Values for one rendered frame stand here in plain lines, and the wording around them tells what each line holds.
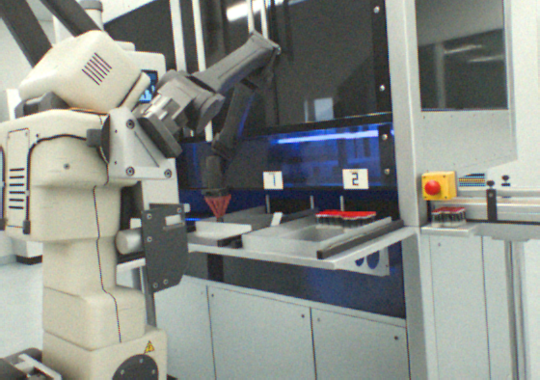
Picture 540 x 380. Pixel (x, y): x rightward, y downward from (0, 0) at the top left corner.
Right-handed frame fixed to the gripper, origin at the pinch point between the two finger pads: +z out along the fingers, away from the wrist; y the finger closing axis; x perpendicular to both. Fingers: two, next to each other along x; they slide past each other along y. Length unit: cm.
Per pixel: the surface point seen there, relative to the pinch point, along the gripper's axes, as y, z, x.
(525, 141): 468, 2, -112
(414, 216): 3, 1, -62
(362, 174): 7.2, -11.4, -47.2
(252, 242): -25.7, 2.5, -25.6
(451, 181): 2, -9, -73
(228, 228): -8.2, 2.6, -7.8
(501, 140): 79, -16, -86
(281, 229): -9.8, 2.2, -26.8
